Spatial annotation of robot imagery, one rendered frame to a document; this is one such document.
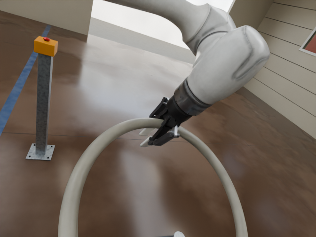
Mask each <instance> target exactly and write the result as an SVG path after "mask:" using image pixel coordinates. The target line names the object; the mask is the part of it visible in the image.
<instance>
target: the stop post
mask: <svg viewBox="0 0 316 237"><path fill-rule="evenodd" d="M57 47H58V41H55V40H52V39H50V41H47V40H44V39H43V37H41V36H39V37H37V39H35V40H34V52H36V53H38V76H37V112H36V143H32V145H31V147H30V150H29V152H28V154H27V156H26V159H33V160H47V161H50V160H51V158H52V154H53V151H54V148H55V145H47V137H48V123H49V109H50V96H51V82H52V69H53V57H54V56H55V54H56V53H57Z"/></svg>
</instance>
